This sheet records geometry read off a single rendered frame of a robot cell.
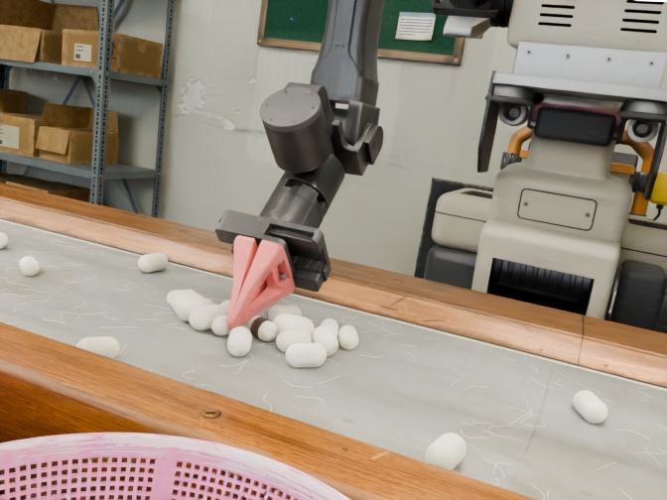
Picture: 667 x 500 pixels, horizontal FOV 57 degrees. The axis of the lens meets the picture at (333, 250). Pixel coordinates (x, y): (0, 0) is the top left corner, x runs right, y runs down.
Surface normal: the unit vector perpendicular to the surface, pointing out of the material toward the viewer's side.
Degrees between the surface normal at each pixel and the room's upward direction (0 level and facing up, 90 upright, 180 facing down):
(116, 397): 0
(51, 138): 80
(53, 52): 90
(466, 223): 90
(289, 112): 42
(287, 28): 90
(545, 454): 0
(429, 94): 90
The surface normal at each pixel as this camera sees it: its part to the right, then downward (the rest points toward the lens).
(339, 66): -0.40, 0.06
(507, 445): 0.14, -0.97
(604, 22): -0.42, 0.28
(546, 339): -0.17, -0.58
